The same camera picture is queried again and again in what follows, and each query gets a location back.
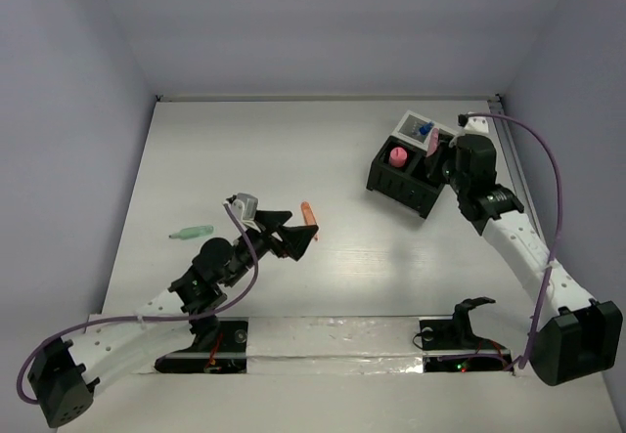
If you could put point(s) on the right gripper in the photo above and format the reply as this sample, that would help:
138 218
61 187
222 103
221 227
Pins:
443 150

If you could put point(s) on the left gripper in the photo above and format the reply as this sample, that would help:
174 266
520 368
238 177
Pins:
266 233

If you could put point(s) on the pink translucent highlighter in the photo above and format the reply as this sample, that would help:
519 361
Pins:
433 142

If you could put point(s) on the orange translucent highlighter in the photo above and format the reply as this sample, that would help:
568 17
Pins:
307 214

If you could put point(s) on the pink cap black highlighter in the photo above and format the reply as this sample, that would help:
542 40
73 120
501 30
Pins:
398 157

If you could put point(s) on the blue cap black highlighter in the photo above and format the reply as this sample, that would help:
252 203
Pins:
426 128

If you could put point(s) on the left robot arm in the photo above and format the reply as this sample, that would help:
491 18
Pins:
69 369

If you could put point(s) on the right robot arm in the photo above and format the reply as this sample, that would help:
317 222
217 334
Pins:
572 333

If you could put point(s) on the black slotted organizer box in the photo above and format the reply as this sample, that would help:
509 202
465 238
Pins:
409 185

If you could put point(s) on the white organizer box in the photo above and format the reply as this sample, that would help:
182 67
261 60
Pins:
416 130

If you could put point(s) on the green translucent highlighter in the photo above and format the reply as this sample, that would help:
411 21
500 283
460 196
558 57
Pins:
192 232

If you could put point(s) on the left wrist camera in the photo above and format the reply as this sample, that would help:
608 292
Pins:
243 207

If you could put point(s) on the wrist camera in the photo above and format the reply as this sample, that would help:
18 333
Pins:
243 207
474 124

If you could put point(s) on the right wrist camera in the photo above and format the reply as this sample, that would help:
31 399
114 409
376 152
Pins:
474 124

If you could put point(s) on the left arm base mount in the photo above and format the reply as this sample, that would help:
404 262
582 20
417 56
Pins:
221 351

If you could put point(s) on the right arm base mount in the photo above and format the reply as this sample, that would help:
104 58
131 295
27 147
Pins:
449 344

